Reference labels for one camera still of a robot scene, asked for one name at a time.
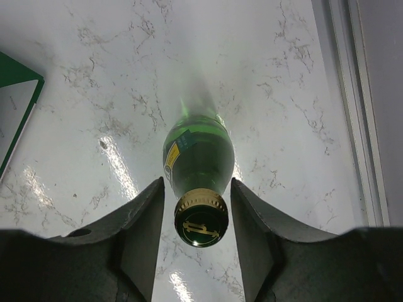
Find aluminium frame rails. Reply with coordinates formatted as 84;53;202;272
328;1;390;227

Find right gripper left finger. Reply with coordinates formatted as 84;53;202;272
1;179;164;301

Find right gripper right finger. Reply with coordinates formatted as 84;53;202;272
230;179;402;301

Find green glass bottle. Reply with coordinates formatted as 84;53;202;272
162;72;235;248

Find green ring binder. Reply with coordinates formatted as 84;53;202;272
1;53;45;177

